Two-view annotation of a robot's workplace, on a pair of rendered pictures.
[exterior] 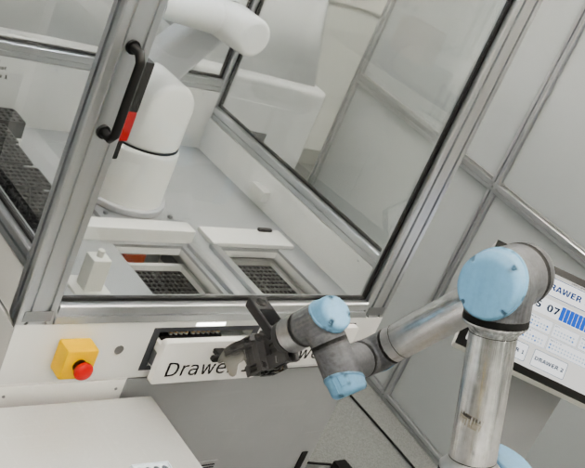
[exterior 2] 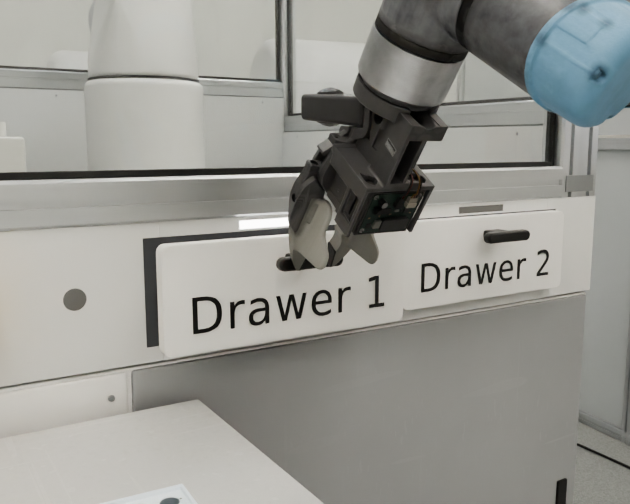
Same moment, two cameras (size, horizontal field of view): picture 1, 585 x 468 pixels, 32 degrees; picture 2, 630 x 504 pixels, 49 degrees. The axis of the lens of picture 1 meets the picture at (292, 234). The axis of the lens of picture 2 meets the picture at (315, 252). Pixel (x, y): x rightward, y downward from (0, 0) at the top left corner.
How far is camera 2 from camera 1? 1.61 m
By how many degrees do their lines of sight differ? 19
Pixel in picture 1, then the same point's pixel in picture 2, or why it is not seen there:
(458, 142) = not seen: outside the picture
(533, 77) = not seen: outside the picture
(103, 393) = (85, 413)
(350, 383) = (611, 23)
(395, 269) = not seen: hidden behind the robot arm
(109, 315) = (6, 210)
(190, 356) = (237, 277)
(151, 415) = (189, 425)
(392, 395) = not seen: outside the picture
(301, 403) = (520, 384)
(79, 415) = not seen: outside the picture
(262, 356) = (359, 166)
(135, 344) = (111, 284)
